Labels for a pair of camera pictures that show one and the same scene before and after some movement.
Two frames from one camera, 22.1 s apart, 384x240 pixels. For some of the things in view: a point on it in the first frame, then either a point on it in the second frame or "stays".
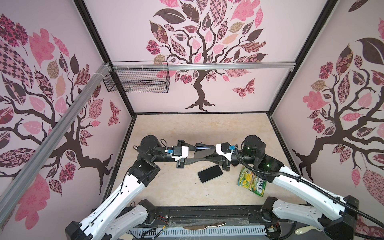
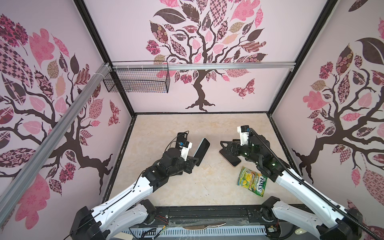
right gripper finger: x=214 y=158 to x=234 y=151
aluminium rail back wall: x=216 y=66 stays
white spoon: x=302 y=230 stays
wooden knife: x=201 y=227 stays
